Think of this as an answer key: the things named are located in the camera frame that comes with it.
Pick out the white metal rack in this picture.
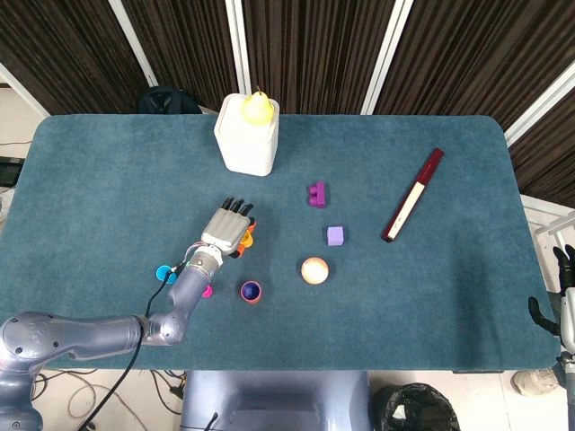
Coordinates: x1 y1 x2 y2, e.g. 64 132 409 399
523 195 575 252

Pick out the black trash bag bin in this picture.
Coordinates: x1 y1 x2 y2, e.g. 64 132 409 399
371 382 460 431

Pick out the teal table cloth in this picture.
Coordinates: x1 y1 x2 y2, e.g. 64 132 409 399
0 114 562 374

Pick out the black floor cable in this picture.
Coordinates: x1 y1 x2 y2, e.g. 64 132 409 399
150 370 186 400

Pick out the white square container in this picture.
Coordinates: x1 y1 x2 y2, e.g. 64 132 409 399
213 92 281 177

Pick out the white shoe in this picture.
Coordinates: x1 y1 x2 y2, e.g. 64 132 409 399
510 367 561 397

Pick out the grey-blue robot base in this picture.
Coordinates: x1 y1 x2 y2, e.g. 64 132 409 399
179 370 374 431

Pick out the cyan plastic cup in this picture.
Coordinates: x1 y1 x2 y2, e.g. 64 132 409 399
155 264 179 285

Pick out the dark red long box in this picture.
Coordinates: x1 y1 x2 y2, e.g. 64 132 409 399
381 147 446 244

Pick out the orange plastic cup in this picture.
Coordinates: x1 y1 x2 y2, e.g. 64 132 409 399
240 280 263 305

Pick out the white partition frame post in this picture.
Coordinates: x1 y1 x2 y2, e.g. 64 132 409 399
107 0 159 89
224 0 252 96
360 0 414 116
0 60 49 119
503 66 575 147

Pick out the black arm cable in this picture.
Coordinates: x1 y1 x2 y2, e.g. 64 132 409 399
87 263 188 431

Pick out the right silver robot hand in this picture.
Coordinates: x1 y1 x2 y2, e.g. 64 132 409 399
528 244 575 354

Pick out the black backpack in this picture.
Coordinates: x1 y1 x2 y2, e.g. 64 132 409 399
137 86 202 116

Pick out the peach foam ball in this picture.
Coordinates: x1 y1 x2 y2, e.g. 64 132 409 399
300 256 330 286

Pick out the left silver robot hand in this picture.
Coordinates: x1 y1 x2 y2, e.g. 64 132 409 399
200 195 258 260

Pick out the black floor device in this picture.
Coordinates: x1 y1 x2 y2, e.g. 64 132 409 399
0 155 24 188

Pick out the yellow toy pear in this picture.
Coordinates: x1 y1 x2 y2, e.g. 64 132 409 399
242 86 274 125

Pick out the purple toy brick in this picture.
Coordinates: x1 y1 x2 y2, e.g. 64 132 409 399
307 180 328 209

